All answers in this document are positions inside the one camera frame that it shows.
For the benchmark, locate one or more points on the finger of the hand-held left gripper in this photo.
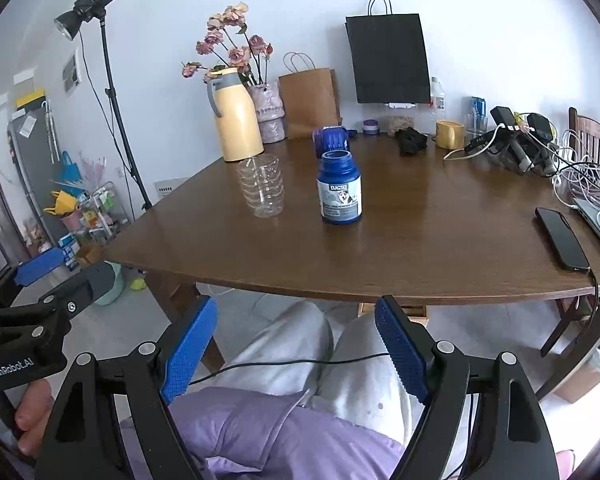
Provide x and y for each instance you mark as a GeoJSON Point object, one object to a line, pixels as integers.
{"type": "Point", "coordinates": [92, 284]}
{"type": "Point", "coordinates": [40, 265]}

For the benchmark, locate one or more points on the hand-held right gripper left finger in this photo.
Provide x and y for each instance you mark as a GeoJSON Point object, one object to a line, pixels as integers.
{"type": "Point", "coordinates": [189, 347]}

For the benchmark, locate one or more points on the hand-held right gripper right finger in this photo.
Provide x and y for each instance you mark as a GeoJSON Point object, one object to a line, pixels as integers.
{"type": "Point", "coordinates": [401, 352]}

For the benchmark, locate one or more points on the clear plastic cup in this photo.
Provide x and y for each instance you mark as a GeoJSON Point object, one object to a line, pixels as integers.
{"type": "Point", "coordinates": [262, 187]}

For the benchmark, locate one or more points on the person's left hand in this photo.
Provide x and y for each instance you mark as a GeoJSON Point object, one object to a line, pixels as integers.
{"type": "Point", "coordinates": [32, 410]}

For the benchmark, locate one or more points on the pale green bin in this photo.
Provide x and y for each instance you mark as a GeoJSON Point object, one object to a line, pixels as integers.
{"type": "Point", "coordinates": [111, 291]}

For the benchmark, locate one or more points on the person's white trousers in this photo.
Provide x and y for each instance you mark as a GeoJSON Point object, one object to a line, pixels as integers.
{"type": "Point", "coordinates": [285, 345]}

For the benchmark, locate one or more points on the person's purple jacket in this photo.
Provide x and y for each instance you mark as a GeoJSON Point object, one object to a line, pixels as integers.
{"type": "Point", "coordinates": [280, 435]}

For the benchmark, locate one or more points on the wooden table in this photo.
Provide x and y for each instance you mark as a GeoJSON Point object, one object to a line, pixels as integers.
{"type": "Point", "coordinates": [430, 220]}

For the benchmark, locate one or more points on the yellow box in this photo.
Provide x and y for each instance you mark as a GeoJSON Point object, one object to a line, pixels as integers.
{"type": "Point", "coordinates": [30, 98]}

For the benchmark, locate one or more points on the blue labelled bottle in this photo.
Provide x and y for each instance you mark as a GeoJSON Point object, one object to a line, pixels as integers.
{"type": "Point", "coordinates": [339, 190]}

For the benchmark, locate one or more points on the cardboard box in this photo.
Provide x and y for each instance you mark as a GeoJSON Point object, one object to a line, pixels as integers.
{"type": "Point", "coordinates": [582, 382]}

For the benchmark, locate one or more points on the black light stand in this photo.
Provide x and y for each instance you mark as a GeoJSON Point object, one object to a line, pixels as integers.
{"type": "Point", "coordinates": [112, 95]}

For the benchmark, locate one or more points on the black smartphone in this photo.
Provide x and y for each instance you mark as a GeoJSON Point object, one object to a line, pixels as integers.
{"type": "Point", "coordinates": [562, 237]}

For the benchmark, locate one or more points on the black cloth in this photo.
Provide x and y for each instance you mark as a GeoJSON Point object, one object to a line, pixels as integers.
{"type": "Point", "coordinates": [411, 141]}

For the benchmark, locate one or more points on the yellow thermos jug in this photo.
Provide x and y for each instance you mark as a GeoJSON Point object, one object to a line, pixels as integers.
{"type": "Point", "coordinates": [237, 120]}

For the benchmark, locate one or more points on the yellow mug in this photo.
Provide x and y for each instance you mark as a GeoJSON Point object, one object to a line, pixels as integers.
{"type": "Point", "coordinates": [450, 135]}

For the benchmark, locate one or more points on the blue bottle cap lying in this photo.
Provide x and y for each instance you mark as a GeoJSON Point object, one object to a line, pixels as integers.
{"type": "Point", "coordinates": [331, 137]}

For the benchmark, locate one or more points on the small purple jar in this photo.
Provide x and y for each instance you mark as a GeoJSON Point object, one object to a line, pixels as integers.
{"type": "Point", "coordinates": [370, 127]}

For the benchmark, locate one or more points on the beige sponge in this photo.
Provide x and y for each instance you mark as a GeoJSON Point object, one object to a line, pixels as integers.
{"type": "Point", "coordinates": [399, 123]}

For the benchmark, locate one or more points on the black charging devices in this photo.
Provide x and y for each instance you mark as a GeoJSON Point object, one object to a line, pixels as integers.
{"type": "Point", "coordinates": [517, 145]}

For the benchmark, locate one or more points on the pink vase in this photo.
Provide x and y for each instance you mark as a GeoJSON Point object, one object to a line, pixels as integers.
{"type": "Point", "coordinates": [269, 110]}

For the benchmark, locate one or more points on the clear glass with blue packet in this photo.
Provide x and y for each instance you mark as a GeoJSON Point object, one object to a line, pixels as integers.
{"type": "Point", "coordinates": [476, 115]}

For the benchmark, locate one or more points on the clear water bottle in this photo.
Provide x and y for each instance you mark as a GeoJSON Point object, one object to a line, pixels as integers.
{"type": "Point", "coordinates": [438, 102]}

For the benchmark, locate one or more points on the brown paper bag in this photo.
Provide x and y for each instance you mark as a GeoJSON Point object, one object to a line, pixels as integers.
{"type": "Point", "coordinates": [310, 105]}

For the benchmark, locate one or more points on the black studio light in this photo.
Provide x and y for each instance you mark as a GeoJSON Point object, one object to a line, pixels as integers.
{"type": "Point", "coordinates": [87, 5]}

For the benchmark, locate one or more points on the dried pink roses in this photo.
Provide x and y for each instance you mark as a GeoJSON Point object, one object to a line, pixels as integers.
{"type": "Point", "coordinates": [230, 35]}

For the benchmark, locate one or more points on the wooden chair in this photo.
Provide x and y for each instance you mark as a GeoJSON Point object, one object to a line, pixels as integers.
{"type": "Point", "coordinates": [591, 135]}

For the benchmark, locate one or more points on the black paper bag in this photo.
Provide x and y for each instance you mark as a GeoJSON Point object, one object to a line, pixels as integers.
{"type": "Point", "coordinates": [387, 57]}

